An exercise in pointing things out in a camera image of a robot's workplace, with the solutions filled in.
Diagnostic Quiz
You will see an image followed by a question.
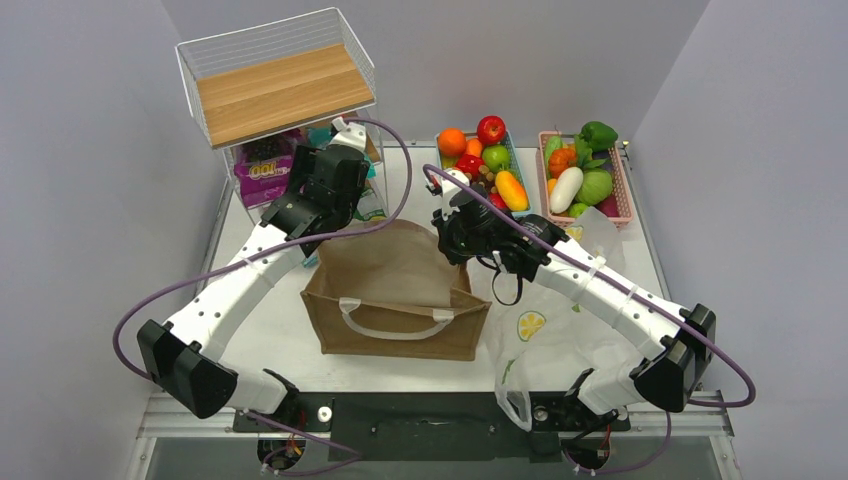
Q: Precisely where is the yellow orange mango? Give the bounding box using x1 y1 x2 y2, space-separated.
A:
495 170 530 212

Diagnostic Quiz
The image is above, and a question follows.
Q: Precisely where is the purple snack packet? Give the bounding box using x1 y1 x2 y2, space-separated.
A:
233 129 303 209

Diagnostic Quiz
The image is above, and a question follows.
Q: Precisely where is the brown jute tote bag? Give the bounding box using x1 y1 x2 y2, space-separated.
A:
301 220 491 361

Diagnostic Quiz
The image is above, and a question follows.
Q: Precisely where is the clear plastic lemon-print bag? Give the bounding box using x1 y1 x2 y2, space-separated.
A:
486 206 627 433

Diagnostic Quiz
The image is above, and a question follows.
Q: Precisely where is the teal snack packet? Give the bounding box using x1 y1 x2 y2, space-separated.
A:
305 127 336 149

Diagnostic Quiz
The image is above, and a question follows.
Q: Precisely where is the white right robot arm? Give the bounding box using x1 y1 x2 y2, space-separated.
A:
432 192 715 429

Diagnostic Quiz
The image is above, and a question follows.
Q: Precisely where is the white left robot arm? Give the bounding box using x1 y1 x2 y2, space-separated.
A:
137 145 369 430

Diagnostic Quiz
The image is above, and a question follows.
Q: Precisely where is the green snack packet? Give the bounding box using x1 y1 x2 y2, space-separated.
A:
354 185 387 222

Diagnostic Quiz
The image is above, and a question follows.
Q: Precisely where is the red bell pepper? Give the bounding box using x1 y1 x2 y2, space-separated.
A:
454 154 484 180

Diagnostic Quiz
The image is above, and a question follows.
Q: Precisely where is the green apple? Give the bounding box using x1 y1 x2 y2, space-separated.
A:
481 144 511 173

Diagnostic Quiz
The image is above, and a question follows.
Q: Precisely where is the blue plastic fruit basket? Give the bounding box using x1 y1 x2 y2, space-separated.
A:
434 131 534 217

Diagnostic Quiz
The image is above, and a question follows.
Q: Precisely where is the orange fruit back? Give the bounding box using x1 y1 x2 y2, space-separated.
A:
437 127 467 157

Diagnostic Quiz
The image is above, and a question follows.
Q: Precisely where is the red apple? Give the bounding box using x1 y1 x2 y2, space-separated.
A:
476 115 507 146

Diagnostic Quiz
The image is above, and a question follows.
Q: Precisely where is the white eggplant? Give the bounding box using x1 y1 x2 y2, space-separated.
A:
549 167 584 214

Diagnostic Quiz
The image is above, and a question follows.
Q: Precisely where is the orange pumpkin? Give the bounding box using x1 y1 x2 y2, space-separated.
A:
547 147 578 179

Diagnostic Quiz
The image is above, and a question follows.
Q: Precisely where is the green cabbage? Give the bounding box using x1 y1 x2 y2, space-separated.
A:
575 169 614 206

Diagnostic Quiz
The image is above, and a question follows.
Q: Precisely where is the green bell pepper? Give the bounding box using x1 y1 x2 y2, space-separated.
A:
580 121 619 152

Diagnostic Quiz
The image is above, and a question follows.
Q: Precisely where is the pink plastic vegetable basket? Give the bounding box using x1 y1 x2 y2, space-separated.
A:
535 131 635 229

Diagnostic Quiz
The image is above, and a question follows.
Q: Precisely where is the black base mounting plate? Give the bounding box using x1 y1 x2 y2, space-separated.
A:
233 391 631 463

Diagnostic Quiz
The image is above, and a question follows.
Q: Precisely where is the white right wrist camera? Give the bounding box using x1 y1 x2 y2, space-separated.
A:
427 168 470 220

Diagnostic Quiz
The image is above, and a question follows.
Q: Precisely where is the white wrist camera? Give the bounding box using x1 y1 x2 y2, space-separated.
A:
329 116 367 153
427 168 470 220

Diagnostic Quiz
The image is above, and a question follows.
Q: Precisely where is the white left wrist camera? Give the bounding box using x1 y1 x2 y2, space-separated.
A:
329 116 367 153

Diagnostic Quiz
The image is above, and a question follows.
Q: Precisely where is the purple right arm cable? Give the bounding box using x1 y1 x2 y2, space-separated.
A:
422 163 758 409

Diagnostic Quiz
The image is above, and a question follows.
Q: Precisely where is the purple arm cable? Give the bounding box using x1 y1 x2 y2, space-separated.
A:
111 117 414 383
422 163 758 409

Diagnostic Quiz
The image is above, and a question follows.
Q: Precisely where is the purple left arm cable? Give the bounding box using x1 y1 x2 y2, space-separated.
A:
111 117 414 383

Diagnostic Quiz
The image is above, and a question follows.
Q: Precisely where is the white wire wooden shelf rack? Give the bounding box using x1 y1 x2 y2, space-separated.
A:
175 7 377 193

